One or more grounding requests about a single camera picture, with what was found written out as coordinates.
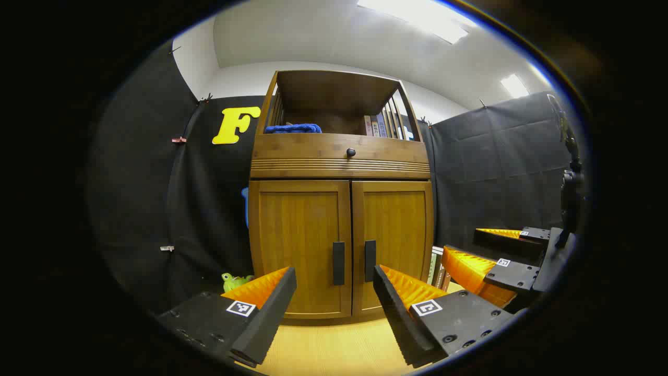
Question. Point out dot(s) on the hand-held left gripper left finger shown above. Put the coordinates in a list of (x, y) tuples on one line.
[(271, 318)]

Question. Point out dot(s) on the blue spine book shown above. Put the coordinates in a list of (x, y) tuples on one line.
[(383, 126)]

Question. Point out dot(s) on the wooden cabinet door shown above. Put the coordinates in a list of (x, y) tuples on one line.
[(396, 219), (297, 230)]

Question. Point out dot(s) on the black backdrop cloth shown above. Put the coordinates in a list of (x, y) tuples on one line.
[(496, 172)]

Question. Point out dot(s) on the large ceiling light panel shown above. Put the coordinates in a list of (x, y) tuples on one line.
[(417, 15)]

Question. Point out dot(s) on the pink spine book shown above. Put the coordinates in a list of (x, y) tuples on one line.
[(368, 126)]

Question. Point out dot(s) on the small ceiling light panel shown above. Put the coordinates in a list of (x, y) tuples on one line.
[(515, 85)]

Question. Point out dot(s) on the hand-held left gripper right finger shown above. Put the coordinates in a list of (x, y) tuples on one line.
[(396, 318)]

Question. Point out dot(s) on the light brown book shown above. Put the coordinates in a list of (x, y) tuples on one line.
[(444, 278)]

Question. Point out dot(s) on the blue knitted cloth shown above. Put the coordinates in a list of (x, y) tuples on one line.
[(292, 128)]

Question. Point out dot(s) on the tan spine book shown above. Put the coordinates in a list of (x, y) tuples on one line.
[(375, 127)]

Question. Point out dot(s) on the green toy animal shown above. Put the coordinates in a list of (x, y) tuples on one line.
[(229, 282)]

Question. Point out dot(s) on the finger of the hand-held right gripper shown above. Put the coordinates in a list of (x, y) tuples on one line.
[(514, 275), (501, 245)]

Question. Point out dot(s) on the wooden drawer with black knob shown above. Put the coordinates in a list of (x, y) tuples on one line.
[(302, 149)]

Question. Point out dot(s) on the wooden double-door shoe cabinet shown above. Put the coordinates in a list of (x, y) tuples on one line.
[(334, 91)]

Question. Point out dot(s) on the dark brown book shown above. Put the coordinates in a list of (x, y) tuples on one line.
[(433, 263)]

